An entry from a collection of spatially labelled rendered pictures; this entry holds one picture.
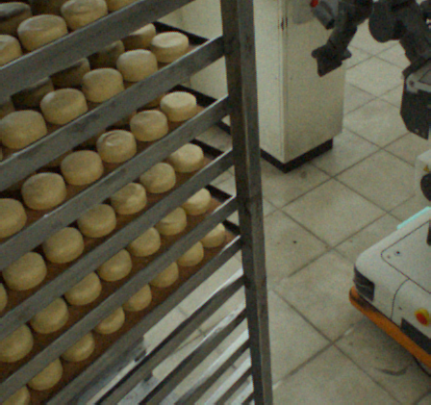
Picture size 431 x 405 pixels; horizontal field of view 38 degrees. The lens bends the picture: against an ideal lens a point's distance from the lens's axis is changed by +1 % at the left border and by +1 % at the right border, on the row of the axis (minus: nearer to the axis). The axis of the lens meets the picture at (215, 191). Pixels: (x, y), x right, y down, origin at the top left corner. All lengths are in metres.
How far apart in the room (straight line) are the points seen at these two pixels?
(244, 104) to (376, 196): 1.81
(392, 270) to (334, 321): 0.32
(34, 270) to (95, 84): 0.24
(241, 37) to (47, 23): 0.24
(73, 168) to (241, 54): 0.25
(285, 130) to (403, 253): 0.80
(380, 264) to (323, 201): 0.68
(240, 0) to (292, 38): 1.58
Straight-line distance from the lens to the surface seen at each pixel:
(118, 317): 0.95
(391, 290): 1.93
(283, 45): 2.33
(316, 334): 2.12
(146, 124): 0.83
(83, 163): 0.78
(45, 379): 0.92
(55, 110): 0.72
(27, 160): 0.67
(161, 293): 0.99
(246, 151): 0.89
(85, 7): 0.72
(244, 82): 0.83
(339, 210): 2.53
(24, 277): 0.79
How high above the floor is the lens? 1.69
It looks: 40 degrees down
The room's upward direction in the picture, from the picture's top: 6 degrees counter-clockwise
